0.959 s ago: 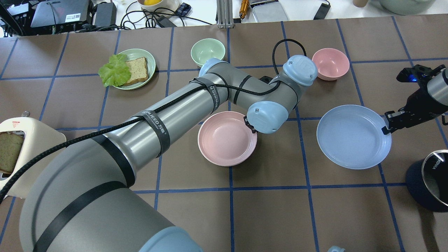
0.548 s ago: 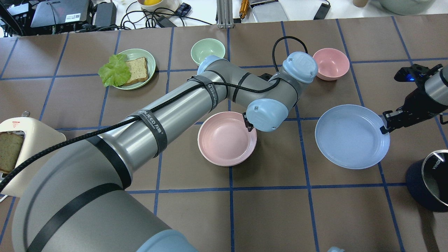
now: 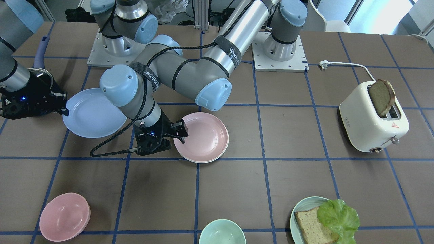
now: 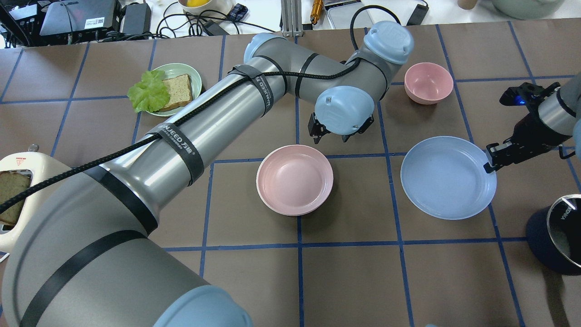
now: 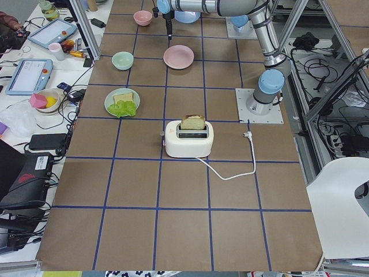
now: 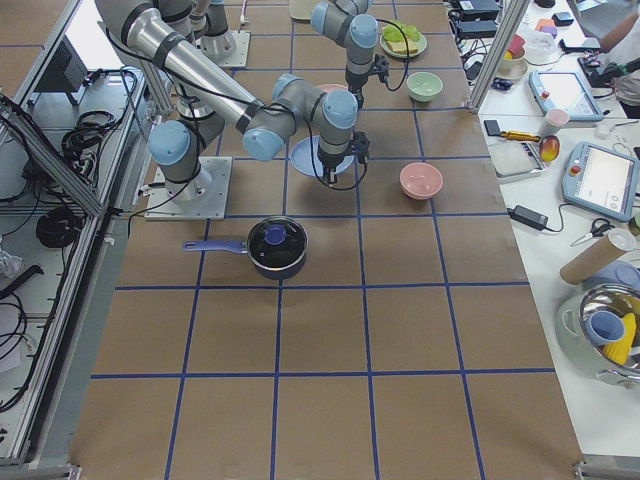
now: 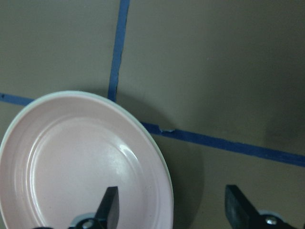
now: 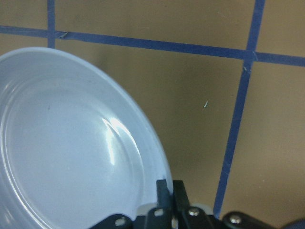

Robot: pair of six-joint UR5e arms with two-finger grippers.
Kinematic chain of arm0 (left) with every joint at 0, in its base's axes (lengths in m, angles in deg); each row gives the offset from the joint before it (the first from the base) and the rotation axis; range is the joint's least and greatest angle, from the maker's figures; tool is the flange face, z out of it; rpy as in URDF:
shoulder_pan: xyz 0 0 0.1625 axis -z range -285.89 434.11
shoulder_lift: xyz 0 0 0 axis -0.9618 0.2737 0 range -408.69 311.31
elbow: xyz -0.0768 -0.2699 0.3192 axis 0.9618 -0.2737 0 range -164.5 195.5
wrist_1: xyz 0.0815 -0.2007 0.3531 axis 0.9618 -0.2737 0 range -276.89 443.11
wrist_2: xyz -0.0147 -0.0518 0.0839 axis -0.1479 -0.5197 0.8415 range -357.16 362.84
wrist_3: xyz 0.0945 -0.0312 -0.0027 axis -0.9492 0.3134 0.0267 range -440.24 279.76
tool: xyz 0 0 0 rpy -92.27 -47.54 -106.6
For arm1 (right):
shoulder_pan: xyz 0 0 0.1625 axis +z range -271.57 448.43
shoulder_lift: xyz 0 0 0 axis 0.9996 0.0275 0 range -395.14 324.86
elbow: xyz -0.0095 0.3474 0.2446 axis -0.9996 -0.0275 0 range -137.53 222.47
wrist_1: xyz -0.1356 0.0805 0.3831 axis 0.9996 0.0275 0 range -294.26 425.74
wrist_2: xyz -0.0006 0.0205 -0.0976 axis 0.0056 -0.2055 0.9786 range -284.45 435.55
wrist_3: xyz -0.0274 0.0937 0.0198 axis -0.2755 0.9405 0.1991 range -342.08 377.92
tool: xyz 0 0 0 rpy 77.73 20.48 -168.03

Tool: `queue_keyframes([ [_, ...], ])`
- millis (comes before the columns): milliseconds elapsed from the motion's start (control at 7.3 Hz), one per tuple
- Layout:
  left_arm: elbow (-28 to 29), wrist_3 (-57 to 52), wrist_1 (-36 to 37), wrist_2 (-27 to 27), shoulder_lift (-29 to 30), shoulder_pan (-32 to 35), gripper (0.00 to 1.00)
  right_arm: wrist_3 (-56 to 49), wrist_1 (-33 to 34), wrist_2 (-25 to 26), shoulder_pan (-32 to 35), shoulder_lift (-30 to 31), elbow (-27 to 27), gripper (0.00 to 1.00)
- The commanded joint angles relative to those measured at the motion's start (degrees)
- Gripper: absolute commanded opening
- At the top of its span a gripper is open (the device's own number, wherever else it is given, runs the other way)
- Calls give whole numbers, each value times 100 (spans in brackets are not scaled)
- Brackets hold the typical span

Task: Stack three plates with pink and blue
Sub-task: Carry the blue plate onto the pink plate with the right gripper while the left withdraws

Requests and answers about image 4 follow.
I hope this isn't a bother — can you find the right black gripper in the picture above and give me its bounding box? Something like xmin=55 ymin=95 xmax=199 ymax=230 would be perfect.
xmin=483 ymin=82 xmax=564 ymax=174

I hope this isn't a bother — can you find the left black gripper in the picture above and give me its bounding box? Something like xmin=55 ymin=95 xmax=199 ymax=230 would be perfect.
xmin=308 ymin=113 xmax=375 ymax=144

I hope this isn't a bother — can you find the pink plate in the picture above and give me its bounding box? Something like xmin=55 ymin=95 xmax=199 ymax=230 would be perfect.
xmin=256 ymin=144 xmax=334 ymax=212

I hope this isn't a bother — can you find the blue plate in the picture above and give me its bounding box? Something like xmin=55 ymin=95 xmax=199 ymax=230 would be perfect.
xmin=400 ymin=136 xmax=497 ymax=221

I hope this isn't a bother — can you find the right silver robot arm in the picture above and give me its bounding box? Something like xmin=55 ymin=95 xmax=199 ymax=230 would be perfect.
xmin=483 ymin=73 xmax=581 ymax=173

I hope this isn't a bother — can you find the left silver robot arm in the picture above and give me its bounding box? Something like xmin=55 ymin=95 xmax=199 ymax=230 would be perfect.
xmin=1 ymin=21 xmax=414 ymax=327

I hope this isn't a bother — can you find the cream white plate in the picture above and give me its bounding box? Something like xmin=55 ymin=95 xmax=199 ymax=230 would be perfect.
xmin=274 ymin=209 xmax=315 ymax=217

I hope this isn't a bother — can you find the dark blue pot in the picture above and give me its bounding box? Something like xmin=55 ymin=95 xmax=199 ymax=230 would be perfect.
xmin=526 ymin=194 xmax=581 ymax=276

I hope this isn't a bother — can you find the pink bowl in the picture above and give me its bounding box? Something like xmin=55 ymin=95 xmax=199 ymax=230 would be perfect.
xmin=404 ymin=62 xmax=454 ymax=105

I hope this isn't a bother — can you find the bread slice on plate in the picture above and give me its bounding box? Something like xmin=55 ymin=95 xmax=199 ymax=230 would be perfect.
xmin=159 ymin=73 xmax=193 ymax=112

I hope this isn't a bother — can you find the cream bowl with toys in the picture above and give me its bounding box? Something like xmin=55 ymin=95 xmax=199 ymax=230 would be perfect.
xmin=177 ymin=0 xmax=234 ymax=17

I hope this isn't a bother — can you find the green plate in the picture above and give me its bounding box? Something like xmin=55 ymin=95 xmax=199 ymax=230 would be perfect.
xmin=147 ymin=63 xmax=203 ymax=117

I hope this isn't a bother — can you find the green lettuce leaf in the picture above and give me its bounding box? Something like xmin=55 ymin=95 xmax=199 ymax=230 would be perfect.
xmin=127 ymin=69 xmax=170 ymax=113

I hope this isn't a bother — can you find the yellow toy fruit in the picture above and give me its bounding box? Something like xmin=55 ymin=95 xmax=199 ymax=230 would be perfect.
xmin=185 ymin=0 xmax=210 ymax=8

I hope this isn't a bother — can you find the black power brick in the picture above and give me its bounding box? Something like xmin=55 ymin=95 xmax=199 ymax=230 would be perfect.
xmin=121 ymin=3 xmax=152 ymax=35

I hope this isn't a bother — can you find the white toaster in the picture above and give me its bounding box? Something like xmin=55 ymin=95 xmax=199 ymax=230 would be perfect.
xmin=0 ymin=152 xmax=70 ymax=253

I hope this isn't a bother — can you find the bread slice in toaster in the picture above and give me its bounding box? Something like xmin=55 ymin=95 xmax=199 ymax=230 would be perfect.
xmin=0 ymin=171 xmax=31 ymax=226

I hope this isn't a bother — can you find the aluminium frame post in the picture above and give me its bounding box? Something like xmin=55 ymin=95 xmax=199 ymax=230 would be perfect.
xmin=281 ymin=0 xmax=304 ymax=37

